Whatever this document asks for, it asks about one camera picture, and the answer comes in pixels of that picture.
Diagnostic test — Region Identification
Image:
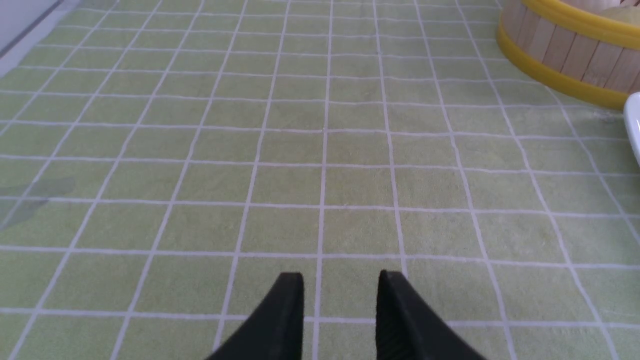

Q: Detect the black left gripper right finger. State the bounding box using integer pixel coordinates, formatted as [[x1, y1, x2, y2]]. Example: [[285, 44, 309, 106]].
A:
[[375, 269, 484, 360]]

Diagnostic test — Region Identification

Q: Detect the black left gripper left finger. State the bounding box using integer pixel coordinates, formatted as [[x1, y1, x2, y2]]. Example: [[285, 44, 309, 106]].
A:
[[208, 272, 305, 360]]

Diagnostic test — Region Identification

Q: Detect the white square plate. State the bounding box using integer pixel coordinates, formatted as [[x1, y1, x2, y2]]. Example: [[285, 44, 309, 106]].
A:
[[622, 91, 640, 166]]

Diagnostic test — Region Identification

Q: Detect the pale yellow steamed bun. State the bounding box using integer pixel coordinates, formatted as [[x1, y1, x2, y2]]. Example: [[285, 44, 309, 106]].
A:
[[598, 6, 640, 27]]

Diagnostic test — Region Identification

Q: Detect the green checkered tablecloth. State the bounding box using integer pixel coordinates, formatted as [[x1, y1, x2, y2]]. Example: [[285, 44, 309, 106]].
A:
[[0, 0, 640, 360]]

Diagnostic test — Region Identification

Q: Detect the bamboo steamer basket yellow rim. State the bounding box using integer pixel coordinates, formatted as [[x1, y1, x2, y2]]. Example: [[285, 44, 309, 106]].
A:
[[496, 0, 640, 110]]

